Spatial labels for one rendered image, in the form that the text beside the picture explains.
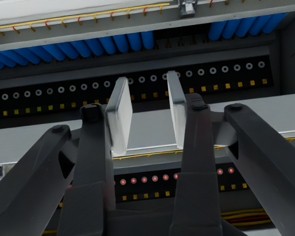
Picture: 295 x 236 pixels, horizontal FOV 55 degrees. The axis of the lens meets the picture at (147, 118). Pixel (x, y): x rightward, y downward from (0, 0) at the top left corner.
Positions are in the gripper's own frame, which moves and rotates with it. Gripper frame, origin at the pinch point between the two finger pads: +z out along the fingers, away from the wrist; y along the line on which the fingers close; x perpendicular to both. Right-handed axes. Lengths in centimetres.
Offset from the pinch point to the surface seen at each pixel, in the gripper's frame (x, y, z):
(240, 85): -8.8, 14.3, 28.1
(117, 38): 2.0, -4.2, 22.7
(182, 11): 4.7, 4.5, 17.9
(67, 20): 5.4, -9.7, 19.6
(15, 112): -8.6, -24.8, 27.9
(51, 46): 2.2, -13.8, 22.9
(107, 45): 1.1, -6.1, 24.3
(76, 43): 2.1, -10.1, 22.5
